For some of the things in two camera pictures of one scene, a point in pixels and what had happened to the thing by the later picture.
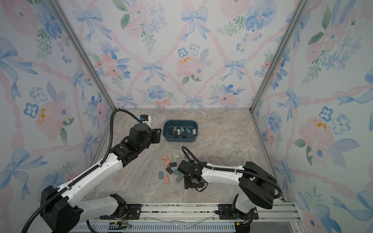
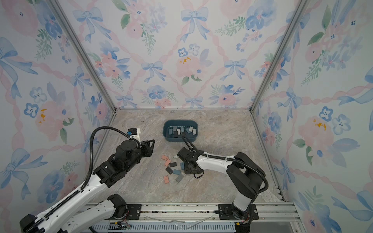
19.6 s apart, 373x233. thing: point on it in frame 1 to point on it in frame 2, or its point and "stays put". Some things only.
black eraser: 169,170 stays put
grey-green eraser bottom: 179,178 stays put
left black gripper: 157,135 to 145,145
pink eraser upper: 164,157 stays put
